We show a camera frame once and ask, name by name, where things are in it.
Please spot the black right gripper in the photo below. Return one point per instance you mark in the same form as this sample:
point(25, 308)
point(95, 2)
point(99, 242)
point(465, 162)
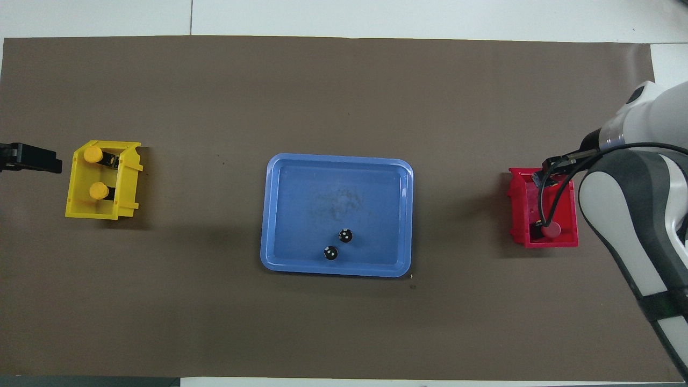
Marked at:
point(592, 146)

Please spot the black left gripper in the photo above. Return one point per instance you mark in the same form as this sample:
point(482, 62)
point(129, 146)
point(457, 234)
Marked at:
point(16, 157)

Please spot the yellow push button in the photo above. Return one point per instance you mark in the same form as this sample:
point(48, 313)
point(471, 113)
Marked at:
point(93, 155)
point(98, 190)

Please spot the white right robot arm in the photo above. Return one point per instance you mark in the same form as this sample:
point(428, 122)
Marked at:
point(634, 215)

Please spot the blue plastic tray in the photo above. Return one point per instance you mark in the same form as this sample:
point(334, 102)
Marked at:
point(301, 215)

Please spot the yellow plastic bin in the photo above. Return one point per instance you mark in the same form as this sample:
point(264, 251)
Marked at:
point(75, 204)

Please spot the red plastic bin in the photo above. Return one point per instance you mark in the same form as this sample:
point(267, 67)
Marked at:
point(570, 215)

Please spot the black cylindrical knob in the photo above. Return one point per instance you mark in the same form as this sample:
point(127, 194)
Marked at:
point(345, 235)
point(330, 252)

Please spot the brown table mat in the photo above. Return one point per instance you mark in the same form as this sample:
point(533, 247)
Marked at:
point(344, 80)

